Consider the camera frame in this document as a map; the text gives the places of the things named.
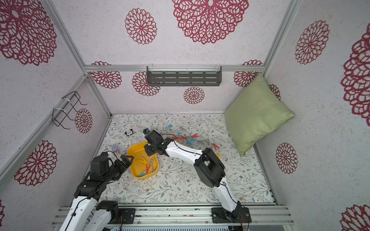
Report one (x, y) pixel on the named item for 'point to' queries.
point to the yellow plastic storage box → (143, 166)
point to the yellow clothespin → (142, 160)
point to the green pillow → (257, 110)
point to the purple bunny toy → (115, 149)
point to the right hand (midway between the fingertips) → (146, 146)
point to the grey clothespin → (153, 170)
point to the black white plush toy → (129, 133)
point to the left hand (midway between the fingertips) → (130, 162)
